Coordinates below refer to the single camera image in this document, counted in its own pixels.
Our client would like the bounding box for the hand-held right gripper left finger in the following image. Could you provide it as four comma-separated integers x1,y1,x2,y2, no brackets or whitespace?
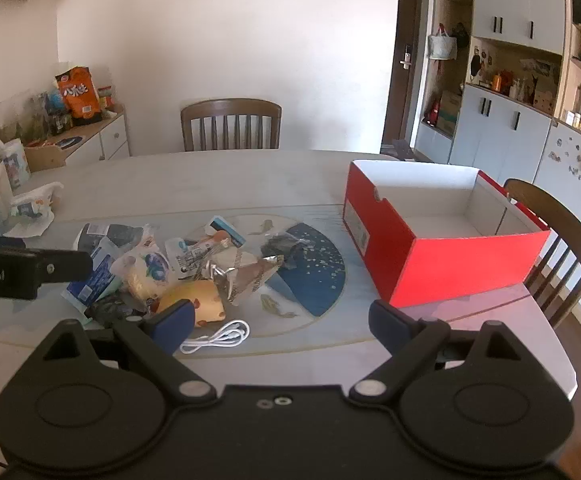
30,299,218,403

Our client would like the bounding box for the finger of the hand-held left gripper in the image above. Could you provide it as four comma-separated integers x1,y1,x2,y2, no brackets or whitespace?
35,249,94,289

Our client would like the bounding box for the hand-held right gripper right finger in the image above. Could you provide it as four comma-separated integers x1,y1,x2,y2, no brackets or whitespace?
349,300,536,403

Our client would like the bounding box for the yellow cheese plush toy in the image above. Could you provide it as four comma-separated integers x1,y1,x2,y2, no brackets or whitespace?
158,280,227,329

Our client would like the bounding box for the dark grey tissue pack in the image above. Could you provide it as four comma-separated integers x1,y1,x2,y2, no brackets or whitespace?
73,222,144,260

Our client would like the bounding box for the red cardboard box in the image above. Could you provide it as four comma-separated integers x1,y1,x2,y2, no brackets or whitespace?
341,159,552,308

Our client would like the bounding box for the silver foil wrapper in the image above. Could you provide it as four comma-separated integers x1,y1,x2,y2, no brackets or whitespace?
198,247,285,307

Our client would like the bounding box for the orange snack packet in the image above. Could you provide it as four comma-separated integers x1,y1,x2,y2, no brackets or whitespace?
190,232,234,257

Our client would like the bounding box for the white marble desktop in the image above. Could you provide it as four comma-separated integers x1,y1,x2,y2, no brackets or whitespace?
0,149,578,403

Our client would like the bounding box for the blue tissue pack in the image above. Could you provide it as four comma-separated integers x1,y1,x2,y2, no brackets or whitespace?
62,240,121,313

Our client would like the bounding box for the white packet blue print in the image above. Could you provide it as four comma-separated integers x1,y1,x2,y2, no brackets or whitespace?
112,242,174,303

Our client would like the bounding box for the black plastic wrapper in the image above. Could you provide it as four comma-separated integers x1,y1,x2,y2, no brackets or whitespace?
88,294,148,328

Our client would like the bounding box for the white pouch black print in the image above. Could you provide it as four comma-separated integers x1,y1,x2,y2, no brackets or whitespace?
164,237,208,281

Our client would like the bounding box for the white printed plastic bag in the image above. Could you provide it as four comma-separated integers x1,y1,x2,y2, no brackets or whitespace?
8,182,65,238

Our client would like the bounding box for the blue white card packet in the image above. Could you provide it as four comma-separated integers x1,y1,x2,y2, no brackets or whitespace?
204,216,247,247

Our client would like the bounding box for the white printed mug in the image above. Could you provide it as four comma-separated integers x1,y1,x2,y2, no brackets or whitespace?
4,139,32,191

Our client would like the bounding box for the black crumpled bag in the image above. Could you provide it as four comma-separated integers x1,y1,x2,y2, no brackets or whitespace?
259,232,316,268

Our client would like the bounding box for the white wooden sideboard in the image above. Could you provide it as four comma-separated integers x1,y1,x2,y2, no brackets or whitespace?
23,105,131,171

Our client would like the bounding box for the large orange snack bag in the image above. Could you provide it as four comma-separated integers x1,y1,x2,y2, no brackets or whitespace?
54,66,105,127

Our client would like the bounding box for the brown wooden slatted chair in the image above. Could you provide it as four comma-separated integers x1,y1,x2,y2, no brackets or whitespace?
503,178,581,331
180,98,282,152

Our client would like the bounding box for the white wooden cabinet unit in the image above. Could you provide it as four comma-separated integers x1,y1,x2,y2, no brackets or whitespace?
415,0,581,221

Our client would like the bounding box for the white magnet-covered cabinet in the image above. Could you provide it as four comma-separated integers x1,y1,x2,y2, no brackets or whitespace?
534,119,581,281

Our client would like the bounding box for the pale hanging tote bag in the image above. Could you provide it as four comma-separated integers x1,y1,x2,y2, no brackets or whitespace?
427,25,458,62

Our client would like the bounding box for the dark brown door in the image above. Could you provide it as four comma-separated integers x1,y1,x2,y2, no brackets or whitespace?
381,0,431,156

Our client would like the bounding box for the white usb cable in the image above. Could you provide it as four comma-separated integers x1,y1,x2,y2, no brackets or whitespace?
179,320,251,356

